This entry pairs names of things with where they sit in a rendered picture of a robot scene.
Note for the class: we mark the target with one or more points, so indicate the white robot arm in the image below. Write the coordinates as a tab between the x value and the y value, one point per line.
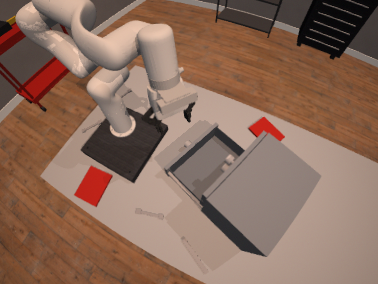
112	52

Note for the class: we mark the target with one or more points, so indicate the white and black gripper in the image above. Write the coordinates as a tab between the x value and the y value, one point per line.
154	96

